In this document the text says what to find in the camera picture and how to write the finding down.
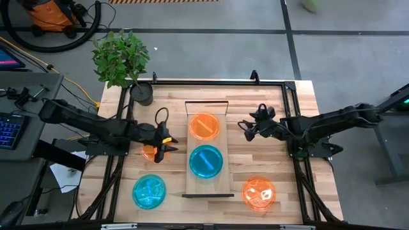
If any computer monitor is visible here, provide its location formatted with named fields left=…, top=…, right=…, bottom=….
left=0, top=40, right=27, bottom=72

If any black metal side table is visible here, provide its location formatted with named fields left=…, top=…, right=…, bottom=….
left=372, top=82, right=409, bottom=186

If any wooden tray board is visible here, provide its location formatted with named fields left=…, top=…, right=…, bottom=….
left=181, top=100, right=235, bottom=199

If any white paper sheet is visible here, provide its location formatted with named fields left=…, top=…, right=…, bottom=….
left=49, top=151, right=88, bottom=194

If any orange vacuum with hose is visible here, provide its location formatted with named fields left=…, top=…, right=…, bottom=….
left=0, top=0, right=102, bottom=54

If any orange translucent plate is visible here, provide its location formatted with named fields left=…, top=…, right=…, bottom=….
left=242, top=176, right=277, bottom=211
left=188, top=111, right=221, bottom=141
left=141, top=144, right=169, bottom=162

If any blurry green object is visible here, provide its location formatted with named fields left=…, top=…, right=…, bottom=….
left=302, top=0, right=324, bottom=14

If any orange shop vacuum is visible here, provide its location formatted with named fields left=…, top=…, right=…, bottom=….
left=26, top=0, right=88, bottom=40

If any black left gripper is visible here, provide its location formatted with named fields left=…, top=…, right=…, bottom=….
left=150, top=121, right=179, bottom=164

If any black flat bar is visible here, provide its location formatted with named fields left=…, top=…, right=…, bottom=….
left=33, top=137, right=88, bottom=173

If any thin black cable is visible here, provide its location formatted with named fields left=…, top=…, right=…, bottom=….
left=85, top=1, right=117, bottom=43

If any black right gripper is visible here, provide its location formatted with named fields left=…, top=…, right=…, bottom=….
left=238, top=107, right=282, bottom=142

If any black aluminium table frame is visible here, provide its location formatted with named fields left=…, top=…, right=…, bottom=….
left=72, top=79, right=344, bottom=224

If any green leafy plant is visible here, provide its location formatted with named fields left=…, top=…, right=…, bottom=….
left=91, top=29, right=151, bottom=89

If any grey desk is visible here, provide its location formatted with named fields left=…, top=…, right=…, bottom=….
left=0, top=70, right=65, bottom=224

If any silver metal bracket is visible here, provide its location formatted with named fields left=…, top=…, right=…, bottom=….
left=280, top=224, right=316, bottom=230
left=100, top=223, right=139, bottom=230

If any black handheld device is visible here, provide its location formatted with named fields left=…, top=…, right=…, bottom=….
left=0, top=198, right=30, bottom=228

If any yellow cable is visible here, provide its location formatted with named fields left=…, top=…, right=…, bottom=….
left=0, top=36, right=101, bottom=108

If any black plant pot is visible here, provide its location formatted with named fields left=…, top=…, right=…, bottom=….
left=130, top=81, right=154, bottom=107

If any backlit black keyboard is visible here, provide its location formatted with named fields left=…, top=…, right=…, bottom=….
left=0, top=112, right=28, bottom=151

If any black clamp tool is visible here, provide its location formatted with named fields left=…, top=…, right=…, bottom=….
left=0, top=84, right=50, bottom=108

